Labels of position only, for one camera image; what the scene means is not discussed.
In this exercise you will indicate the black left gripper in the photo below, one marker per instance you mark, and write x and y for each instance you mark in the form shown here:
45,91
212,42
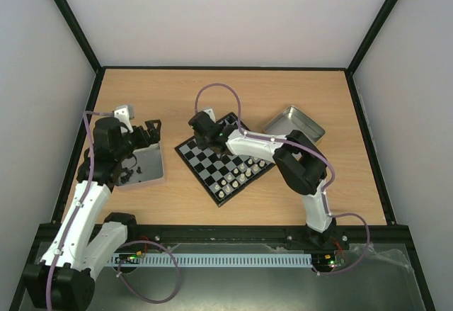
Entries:
156,135

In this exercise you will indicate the empty gold metal tin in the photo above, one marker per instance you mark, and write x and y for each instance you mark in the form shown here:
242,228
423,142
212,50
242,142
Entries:
291,119

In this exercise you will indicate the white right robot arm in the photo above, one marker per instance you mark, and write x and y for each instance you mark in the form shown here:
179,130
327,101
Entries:
302,166

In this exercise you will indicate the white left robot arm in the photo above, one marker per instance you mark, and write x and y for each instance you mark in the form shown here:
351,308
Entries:
65,277

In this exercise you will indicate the pink tin with black pieces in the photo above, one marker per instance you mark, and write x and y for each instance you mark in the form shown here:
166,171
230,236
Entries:
144,169

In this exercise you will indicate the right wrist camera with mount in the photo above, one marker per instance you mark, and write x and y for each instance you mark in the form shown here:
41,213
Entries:
210,112

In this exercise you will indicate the light blue slotted cable duct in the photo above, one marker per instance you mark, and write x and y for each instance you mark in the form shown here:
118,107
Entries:
215,260

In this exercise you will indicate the black and silver chessboard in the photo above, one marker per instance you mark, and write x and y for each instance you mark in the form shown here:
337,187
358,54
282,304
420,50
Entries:
209,169

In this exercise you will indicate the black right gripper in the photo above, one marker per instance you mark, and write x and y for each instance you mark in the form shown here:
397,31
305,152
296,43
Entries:
204,138

